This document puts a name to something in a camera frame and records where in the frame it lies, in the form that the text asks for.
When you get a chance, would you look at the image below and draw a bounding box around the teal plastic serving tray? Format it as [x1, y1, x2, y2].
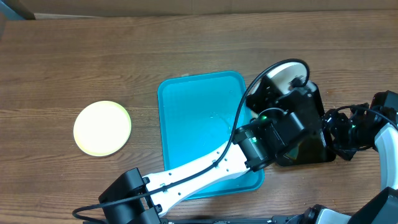
[157, 70, 265, 200]

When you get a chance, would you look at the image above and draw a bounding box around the black water tray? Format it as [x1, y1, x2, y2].
[274, 82, 336, 167]

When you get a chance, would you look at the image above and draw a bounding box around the yellow green scrub sponge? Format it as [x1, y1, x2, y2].
[284, 139, 313, 161]

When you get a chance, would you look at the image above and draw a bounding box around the white plate with blue rim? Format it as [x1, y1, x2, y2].
[249, 58, 310, 95]

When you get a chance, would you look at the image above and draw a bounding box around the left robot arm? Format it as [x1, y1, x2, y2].
[99, 77, 325, 223]

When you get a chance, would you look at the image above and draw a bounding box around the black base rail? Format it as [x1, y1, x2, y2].
[83, 203, 358, 224]

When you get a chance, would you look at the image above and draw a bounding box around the yellow-green rimmed plate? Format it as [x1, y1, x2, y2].
[73, 101, 132, 157]

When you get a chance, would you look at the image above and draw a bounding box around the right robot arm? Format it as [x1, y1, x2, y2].
[307, 105, 397, 224]

